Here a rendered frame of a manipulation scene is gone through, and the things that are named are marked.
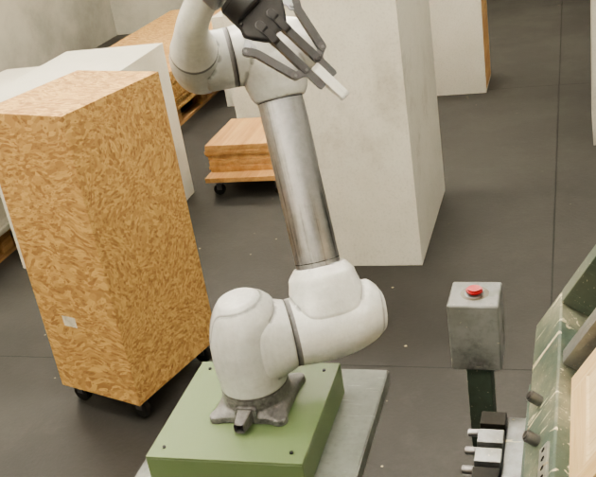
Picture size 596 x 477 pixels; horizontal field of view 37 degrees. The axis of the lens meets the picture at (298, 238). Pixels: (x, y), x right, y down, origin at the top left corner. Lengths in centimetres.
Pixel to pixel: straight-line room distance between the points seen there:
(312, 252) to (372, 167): 223
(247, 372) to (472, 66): 501
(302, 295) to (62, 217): 148
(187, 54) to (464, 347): 95
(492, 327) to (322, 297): 45
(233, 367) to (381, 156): 232
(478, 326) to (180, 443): 74
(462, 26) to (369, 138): 268
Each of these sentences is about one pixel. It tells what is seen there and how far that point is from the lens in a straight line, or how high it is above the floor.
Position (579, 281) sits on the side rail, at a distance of 215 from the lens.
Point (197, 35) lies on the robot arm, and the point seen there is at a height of 166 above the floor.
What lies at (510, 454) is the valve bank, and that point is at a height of 74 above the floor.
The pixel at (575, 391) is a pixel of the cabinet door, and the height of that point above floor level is 91.
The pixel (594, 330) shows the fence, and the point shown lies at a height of 98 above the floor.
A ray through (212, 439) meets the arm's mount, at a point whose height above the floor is 83.
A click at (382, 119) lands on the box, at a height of 74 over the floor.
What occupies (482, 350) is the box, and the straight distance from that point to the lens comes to 219.
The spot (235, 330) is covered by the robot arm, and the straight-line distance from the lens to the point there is 190.
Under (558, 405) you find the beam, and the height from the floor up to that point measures 90.
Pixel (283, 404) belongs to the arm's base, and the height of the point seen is 85.
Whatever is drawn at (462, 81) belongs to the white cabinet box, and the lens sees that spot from 676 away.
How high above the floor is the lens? 201
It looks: 25 degrees down
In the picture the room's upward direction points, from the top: 9 degrees counter-clockwise
